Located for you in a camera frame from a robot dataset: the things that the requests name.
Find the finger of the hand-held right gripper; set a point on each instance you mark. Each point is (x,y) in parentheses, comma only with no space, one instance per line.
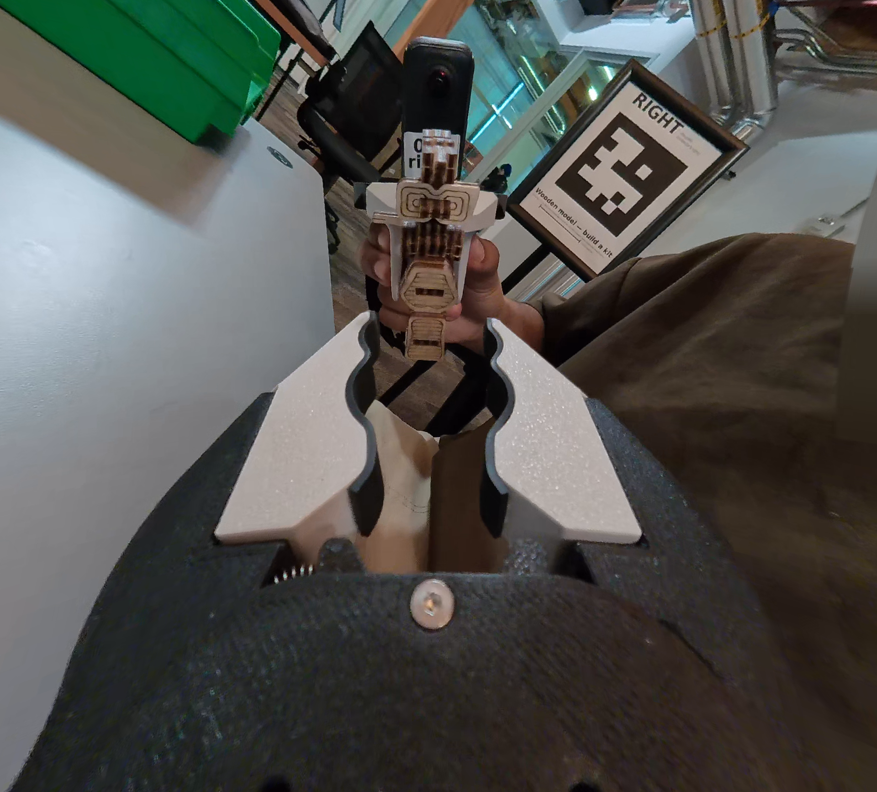
(486,213)
(384,206)

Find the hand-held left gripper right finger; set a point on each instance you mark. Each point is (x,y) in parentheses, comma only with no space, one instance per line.
(568,463)

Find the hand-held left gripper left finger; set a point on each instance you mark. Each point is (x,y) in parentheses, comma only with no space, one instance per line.
(294,463)

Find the layered wooden model assembly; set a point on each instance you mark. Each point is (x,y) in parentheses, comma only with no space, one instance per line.
(428,288)

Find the person's right forearm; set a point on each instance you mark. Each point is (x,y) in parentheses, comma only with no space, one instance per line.
(524,326)

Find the round desk grommet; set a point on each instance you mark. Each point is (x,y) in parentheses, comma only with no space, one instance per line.
(279,157)

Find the grey desk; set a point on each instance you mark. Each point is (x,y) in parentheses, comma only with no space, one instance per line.
(171,326)

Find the person's right hand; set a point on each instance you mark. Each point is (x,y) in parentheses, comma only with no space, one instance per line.
(486,299)

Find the black office chair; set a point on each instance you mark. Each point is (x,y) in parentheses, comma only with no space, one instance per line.
(363,93)

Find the person's beige pants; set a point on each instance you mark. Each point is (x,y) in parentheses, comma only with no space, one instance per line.
(401,484)

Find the framed marker sign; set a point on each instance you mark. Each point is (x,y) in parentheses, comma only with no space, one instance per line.
(616,175)

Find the green plastic bin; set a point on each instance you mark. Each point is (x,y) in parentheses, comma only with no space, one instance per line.
(137,18)

